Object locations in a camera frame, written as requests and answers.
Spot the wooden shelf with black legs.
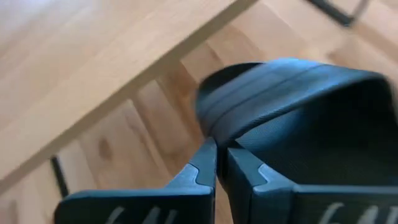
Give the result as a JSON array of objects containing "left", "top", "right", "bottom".
[{"left": 0, "top": 0, "right": 371, "bottom": 200}]

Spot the small black slide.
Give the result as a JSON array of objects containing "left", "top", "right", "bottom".
[{"left": 195, "top": 57, "right": 398, "bottom": 187}]

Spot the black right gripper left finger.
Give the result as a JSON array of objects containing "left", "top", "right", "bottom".
[{"left": 54, "top": 136, "right": 218, "bottom": 224}]

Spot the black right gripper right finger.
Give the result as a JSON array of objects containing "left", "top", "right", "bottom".
[{"left": 223, "top": 147, "right": 398, "bottom": 224}]

